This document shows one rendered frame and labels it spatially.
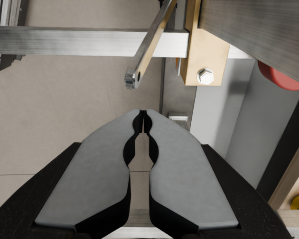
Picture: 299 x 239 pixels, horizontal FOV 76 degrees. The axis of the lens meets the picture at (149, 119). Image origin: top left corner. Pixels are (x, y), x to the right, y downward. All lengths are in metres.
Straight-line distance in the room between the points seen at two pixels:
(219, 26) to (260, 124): 0.38
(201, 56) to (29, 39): 0.21
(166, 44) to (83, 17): 0.93
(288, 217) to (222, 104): 0.33
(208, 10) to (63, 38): 0.17
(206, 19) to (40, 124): 1.41
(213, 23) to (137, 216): 0.28
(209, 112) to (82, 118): 0.97
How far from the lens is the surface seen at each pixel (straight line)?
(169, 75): 0.44
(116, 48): 0.26
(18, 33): 0.30
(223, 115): 0.62
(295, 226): 0.39
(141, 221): 0.33
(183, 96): 0.47
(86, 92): 1.28
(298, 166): 0.40
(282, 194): 0.45
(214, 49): 0.26
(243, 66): 0.57
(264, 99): 0.53
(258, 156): 0.55
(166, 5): 0.18
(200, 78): 0.26
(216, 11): 0.20
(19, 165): 1.91
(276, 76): 0.26
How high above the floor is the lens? 1.11
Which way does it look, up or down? 58 degrees down
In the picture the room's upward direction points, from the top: 180 degrees clockwise
